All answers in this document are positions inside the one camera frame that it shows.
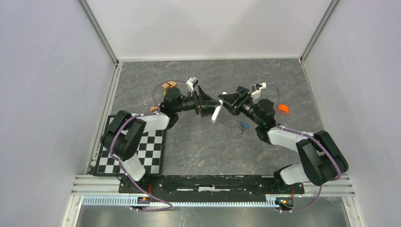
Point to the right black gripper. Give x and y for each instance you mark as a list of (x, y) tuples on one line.
[(232, 102)]

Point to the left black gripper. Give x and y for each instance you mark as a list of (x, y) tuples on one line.
[(203, 103)]

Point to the white remote control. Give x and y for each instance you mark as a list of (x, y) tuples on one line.
[(217, 111)]

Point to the blue battery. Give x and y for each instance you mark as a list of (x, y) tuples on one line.
[(244, 126)]

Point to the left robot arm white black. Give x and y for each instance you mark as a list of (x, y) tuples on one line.
[(123, 135)]

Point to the tan wooden block pair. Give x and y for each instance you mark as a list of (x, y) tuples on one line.
[(169, 84)]

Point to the orange tape roll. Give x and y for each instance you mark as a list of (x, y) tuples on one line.
[(283, 109)]

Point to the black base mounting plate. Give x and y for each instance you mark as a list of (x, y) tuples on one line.
[(211, 188)]

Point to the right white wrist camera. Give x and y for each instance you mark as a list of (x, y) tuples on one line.
[(256, 90)]

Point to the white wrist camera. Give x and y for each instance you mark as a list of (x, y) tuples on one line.
[(192, 83), (256, 90)]

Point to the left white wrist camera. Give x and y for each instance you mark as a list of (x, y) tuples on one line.
[(192, 83)]

